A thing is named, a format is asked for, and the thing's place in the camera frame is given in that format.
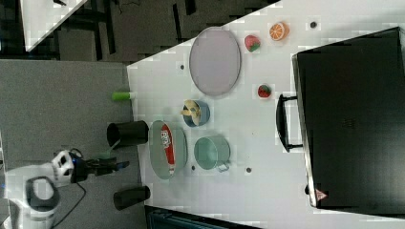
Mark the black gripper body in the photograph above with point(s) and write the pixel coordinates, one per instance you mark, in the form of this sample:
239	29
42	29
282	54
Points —
97	167

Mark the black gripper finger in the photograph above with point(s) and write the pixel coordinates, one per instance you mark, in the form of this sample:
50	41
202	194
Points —
122	165

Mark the red ketchup bottle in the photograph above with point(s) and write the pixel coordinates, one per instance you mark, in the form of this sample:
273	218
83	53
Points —
166	139

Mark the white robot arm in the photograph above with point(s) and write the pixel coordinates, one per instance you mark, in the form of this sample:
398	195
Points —
34	189

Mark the green slotted spatula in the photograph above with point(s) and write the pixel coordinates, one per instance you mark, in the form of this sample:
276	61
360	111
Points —
107	154

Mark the dark cylinder cup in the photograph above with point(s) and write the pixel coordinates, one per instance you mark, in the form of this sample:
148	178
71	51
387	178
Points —
129	197

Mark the black utensil holder cup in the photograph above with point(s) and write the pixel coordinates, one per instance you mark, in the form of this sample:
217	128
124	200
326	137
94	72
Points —
127	134

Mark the green cylinder object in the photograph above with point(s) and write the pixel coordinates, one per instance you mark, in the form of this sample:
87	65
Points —
122	96

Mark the green mug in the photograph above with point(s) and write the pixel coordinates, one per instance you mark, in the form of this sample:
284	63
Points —
212	152

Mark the blue bowl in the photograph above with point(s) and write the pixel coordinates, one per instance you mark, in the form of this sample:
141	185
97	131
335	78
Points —
205	115

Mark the grey round plate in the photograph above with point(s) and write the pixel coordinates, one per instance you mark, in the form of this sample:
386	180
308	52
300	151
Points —
215	61

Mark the white side table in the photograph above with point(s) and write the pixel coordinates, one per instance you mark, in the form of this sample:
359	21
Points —
41	17

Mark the red strawberry toy on table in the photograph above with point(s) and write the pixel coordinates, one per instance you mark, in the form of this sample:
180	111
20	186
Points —
264	91

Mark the orange half toy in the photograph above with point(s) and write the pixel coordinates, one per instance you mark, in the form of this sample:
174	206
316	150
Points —
279	31

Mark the black toaster oven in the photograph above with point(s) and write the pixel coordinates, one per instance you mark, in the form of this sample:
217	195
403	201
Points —
351	106

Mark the blue metal frame rail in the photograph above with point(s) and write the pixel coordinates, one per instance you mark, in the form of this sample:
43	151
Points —
159	218

